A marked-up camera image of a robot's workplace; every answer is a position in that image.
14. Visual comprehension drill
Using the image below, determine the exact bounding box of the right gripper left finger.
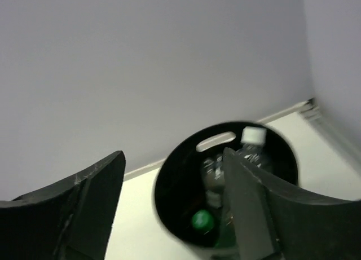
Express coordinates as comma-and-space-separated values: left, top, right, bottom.
1, 151, 125, 259

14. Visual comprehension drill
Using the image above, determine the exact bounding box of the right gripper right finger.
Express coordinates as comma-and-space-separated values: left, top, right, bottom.
223, 148, 360, 259

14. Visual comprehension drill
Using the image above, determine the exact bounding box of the green plastic bottle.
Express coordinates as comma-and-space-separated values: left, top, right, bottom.
190, 209, 236, 249

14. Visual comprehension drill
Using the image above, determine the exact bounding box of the clear unlabeled plastic bottle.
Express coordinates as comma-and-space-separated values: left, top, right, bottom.
236, 126, 272, 172

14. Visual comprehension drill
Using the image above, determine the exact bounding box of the black round bin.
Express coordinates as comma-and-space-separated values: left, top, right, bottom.
153, 121, 298, 259

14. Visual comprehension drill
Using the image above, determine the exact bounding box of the aluminium table frame rail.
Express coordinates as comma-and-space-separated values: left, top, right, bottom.
122, 97, 361, 182

